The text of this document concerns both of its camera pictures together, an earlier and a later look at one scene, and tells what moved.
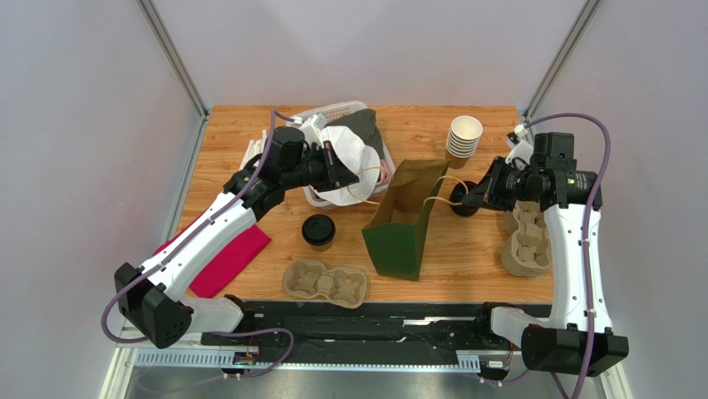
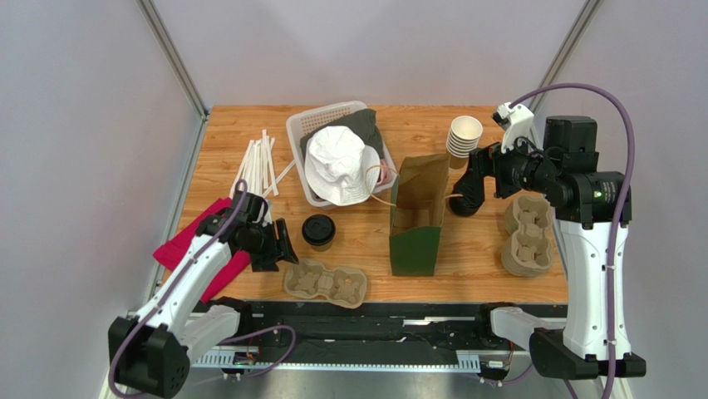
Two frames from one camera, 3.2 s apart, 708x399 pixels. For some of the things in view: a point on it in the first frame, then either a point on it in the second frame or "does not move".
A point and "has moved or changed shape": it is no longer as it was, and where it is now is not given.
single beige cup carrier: [346, 287] does not move
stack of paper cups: [463, 137] does not move
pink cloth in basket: [385, 174] does not move
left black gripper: [336, 174] -> [281, 248]
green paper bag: [393, 234] has moved or changed shape
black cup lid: [318, 229] does not move
